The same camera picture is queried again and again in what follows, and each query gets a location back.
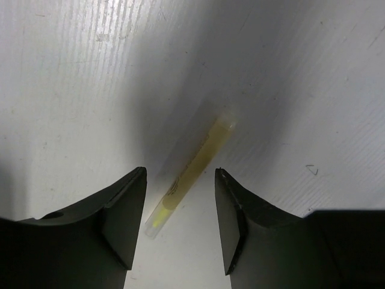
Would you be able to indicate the yellow highlighter pen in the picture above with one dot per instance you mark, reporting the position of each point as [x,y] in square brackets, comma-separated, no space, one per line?
[205,151]

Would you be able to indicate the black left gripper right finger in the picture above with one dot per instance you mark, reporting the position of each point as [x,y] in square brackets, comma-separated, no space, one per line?
[266,247]

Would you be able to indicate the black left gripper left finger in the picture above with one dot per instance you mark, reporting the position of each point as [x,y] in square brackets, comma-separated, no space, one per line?
[89,244]

